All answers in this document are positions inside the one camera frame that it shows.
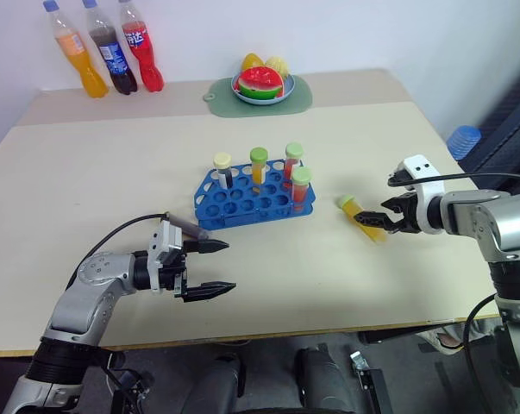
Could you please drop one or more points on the green silicone mat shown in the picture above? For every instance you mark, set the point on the green silicone mat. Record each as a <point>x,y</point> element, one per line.
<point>300,97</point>

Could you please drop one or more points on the green-capped red test tube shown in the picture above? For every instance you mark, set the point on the green-capped red test tube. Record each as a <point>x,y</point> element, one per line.
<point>294,151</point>
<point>301,177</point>

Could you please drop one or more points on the black and silver bracket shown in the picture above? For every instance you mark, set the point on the black and silver bracket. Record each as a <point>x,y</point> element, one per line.
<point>369,379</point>

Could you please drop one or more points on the light blue plate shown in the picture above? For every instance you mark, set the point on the light blue plate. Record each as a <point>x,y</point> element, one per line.
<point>264,100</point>

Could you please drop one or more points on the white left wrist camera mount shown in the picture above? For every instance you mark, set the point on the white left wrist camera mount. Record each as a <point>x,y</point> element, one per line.
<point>167,241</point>

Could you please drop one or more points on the dark cola bottle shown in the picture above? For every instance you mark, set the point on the dark cola bottle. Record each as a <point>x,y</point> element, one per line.
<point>115,60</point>

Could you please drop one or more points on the green-capped yellow test tube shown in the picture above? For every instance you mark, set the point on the green-capped yellow test tube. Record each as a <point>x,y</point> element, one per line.
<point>350,207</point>

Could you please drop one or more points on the cream-capped black test tube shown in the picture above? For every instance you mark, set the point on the cream-capped black test tube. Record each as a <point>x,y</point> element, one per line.
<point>222,161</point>

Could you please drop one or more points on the toy watermelon slice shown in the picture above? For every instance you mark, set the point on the toy watermelon slice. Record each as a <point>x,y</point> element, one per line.
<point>259,82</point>

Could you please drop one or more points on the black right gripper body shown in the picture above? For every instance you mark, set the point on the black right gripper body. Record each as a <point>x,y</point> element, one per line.
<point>411,215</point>

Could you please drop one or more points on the yellow toy mango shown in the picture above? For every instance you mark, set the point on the yellow toy mango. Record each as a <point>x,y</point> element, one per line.
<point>252,61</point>

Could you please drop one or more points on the blue test tube rack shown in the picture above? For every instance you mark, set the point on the blue test tube rack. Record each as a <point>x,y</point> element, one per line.
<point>242,202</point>

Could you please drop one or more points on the red soda bottle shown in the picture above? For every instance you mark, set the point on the red soda bottle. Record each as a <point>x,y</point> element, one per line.
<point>144,56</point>

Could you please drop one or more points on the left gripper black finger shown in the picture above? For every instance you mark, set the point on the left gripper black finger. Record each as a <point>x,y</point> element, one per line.
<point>210,291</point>
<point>212,246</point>

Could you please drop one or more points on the dark grey test tube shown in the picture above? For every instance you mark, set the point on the dark grey test tube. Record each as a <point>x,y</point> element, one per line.
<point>192,230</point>

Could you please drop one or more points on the dark rounded shape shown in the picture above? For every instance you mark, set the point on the dark rounded shape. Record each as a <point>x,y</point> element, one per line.
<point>324,379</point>
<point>223,384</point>

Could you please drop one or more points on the black ribbed equipment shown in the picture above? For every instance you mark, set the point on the black ribbed equipment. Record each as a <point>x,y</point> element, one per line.
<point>514,125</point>

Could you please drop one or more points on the green-capped orange test tube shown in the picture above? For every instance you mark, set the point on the green-capped orange test tube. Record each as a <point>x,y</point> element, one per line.
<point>258,156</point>

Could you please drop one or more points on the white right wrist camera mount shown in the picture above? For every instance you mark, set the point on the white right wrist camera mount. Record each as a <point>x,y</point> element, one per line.
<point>427,190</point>

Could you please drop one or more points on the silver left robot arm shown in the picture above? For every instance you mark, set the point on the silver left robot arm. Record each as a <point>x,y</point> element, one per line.
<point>91,276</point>

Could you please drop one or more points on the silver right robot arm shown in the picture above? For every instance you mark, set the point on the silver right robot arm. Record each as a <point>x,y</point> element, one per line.
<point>479,215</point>

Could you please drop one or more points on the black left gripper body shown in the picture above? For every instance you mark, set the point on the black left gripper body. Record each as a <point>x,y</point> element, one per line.
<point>173,276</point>

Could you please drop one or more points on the orange soda bottle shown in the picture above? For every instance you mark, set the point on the orange soda bottle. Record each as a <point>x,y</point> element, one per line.
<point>85,64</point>

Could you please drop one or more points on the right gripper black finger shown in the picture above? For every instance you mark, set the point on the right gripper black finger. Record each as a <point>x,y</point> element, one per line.
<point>395,203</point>
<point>374,220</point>

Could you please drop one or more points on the yellow toy pineapple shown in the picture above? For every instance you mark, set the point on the yellow toy pineapple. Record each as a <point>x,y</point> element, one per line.
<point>279,67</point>

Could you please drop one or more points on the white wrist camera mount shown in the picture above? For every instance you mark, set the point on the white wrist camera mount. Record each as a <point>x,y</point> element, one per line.
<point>427,190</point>
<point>167,241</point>

